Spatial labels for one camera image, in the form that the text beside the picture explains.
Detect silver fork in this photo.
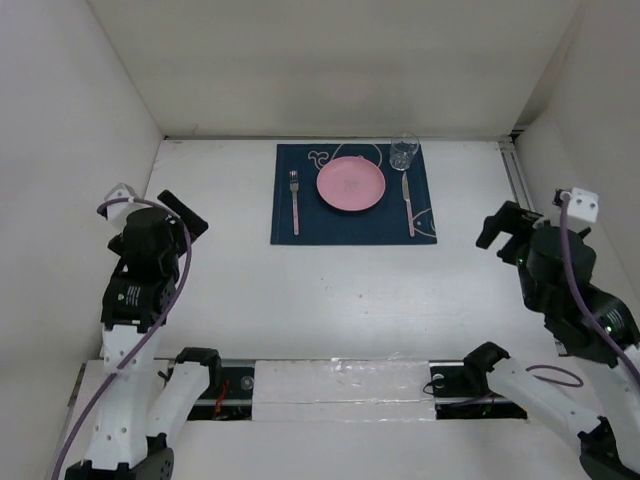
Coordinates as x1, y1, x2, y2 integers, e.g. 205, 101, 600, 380
289, 170, 300, 236

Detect silver knife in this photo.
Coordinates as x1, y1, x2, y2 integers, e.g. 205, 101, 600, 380
401, 171, 415, 238

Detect clear plastic cup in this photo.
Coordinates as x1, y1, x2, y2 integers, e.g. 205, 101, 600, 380
389, 132, 420, 171

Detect dark blue cloth placemat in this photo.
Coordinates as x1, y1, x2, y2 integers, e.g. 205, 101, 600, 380
270, 143, 437, 246

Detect pink plastic plate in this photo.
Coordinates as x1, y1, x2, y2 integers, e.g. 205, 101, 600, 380
316, 156, 386, 212

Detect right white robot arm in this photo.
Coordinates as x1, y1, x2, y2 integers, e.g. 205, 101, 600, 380
462, 198, 639, 479

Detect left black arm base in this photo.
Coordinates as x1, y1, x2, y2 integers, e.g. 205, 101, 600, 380
187, 360, 255, 421

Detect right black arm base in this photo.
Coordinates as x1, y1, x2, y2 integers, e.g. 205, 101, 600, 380
423, 360, 528, 420

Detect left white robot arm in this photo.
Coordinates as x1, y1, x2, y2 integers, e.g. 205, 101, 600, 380
51, 184, 223, 479

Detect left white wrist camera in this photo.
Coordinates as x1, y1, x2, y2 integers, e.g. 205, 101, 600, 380
97, 183, 143, 233

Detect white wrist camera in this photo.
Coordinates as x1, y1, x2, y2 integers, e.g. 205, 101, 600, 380
554, 187, 599, 224
97, 183, 143, 233

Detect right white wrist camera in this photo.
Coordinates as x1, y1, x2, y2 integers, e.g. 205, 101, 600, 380
554, 187, 599, 224

